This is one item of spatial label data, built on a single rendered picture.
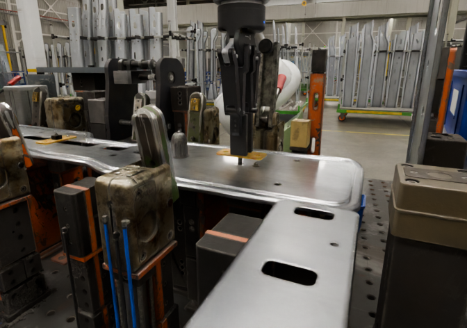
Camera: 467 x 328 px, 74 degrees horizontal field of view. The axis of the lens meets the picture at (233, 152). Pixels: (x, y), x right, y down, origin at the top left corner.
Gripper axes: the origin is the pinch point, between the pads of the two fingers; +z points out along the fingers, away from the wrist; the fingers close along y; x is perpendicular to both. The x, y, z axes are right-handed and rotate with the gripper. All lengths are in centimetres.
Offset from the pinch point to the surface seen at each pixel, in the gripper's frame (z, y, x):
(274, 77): -9.1, -14.3, 1.5
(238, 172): 5.6, 4.3, 1.1
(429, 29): -15.8, -4.5, 26.4
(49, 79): -8, -34, -92
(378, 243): 36, -37, 25
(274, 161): 5.6, -4.0, 4.7
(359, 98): 48, -696, -6
